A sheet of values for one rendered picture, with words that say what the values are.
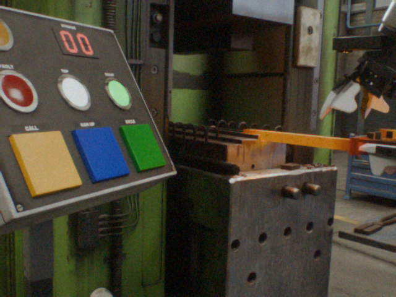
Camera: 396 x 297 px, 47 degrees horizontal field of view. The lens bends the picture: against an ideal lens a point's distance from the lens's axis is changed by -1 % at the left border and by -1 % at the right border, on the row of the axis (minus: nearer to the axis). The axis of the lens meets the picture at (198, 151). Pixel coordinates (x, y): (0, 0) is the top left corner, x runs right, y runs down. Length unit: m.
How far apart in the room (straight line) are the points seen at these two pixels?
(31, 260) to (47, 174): 0.23
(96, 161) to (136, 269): 0.56
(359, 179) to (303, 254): 3.98
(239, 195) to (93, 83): 0.44
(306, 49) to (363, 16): 9.21
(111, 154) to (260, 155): 0.54
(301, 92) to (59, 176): 0.99
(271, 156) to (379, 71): 0.37
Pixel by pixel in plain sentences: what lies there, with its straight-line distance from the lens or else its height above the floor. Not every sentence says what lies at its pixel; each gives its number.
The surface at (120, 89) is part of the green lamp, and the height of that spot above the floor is 1.10.
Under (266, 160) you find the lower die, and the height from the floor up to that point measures 0.94.
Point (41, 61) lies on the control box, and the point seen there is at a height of 1.13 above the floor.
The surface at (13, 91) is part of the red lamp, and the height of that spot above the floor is 1.09.
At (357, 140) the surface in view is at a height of 1.01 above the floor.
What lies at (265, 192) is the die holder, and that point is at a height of 0.87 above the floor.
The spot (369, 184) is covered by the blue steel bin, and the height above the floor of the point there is 0.20.
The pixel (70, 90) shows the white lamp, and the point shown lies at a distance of 0.65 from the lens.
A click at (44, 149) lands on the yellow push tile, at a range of 0.56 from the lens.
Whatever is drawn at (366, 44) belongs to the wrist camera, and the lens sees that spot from 0.93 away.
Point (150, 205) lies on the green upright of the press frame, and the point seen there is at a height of 0.82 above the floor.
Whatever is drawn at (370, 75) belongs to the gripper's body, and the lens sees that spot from 0.92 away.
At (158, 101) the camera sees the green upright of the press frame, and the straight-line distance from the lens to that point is 1.08.
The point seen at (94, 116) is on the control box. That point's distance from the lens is 0.67.
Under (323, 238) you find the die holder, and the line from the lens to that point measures 1.27.
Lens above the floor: 1.09
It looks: 7 degrees down
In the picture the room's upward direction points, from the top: 2 degrees clockwise
